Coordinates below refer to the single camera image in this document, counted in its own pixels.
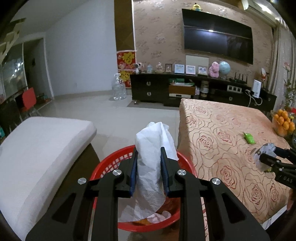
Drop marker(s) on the red plastic trash basket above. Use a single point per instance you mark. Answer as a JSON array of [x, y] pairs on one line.
[[137, 202]]

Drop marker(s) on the red chair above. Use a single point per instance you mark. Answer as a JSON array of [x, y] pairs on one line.
[[29, 101]]

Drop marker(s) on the red festive wall poster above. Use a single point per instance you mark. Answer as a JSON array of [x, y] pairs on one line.
[[126, 60]]

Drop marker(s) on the black tv cabinet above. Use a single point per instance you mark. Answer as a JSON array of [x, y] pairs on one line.
[[169, 89]]

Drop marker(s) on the green snack wrapper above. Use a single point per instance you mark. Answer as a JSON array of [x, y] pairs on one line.
[[249, 138]]

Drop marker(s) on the blue globe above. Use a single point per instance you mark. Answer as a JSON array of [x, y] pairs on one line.
[[224, 68]]

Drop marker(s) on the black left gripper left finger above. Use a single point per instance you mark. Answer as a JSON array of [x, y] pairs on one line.
[[91, 209]]

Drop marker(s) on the white tissue paper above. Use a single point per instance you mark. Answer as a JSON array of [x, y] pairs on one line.
[[148, 143]]

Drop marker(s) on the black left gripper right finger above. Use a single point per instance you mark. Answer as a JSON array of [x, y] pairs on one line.
[[208, 210]]

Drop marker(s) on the glass bowl of oranges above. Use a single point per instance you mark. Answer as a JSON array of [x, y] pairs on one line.
[[283, 122]]

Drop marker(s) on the pink plush toy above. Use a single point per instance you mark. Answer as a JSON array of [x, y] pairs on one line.
[[214, 70]]

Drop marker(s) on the glass vase with roses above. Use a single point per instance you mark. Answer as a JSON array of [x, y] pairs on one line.
[[290, 90]]

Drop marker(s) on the large clear water jug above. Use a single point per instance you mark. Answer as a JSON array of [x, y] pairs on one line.
[[118, 88]]

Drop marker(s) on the beige window curtain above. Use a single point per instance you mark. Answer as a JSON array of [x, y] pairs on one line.
[[282, 72]]

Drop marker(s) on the white cushioned bench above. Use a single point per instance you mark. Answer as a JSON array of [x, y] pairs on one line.
[[35, 159]]

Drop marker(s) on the wall mounted black television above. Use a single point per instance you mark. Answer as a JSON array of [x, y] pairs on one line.
[[218, 35]]

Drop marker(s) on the white router box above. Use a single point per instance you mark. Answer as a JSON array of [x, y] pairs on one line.
[[256, 87]]

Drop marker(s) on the rose pattern tablecloth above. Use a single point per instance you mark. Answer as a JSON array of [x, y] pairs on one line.
[[211, 137]]

